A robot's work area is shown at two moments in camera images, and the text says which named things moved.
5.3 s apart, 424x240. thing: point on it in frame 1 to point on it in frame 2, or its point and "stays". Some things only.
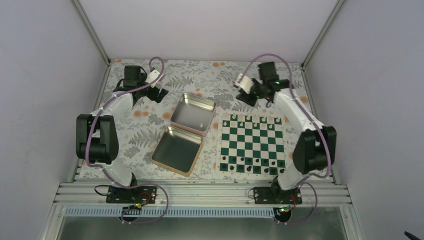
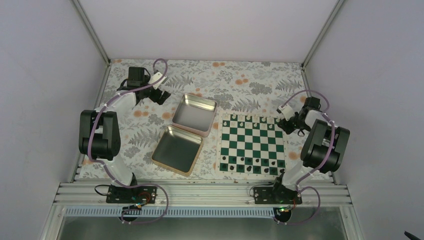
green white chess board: x=251 y=145 stays
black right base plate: x=276 y=195 stays
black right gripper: x=245 y=99 to x=288 y=130
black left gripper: x=160 y=95 stays
